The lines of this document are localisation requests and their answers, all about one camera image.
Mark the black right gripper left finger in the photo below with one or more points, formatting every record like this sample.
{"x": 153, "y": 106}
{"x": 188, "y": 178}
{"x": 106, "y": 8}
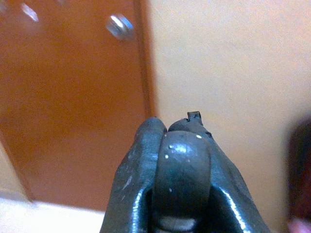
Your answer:
{"x": 132, "y": 170}

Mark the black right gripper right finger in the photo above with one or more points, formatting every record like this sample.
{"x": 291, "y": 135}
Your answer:
{"x": 226, "y": 179}

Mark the dark blurry round object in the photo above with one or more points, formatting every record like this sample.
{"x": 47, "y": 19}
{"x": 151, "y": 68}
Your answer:
{"x": 301, "y": 170}

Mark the orange wooden door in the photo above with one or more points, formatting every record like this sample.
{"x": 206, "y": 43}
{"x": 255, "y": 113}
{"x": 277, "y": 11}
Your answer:
{"x": 73, "y": 97}

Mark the silver metal door fitting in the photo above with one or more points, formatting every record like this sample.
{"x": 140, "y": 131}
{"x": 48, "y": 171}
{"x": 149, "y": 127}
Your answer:
{"x": 29, "y": 12}
{"x": 119, "y": 26}

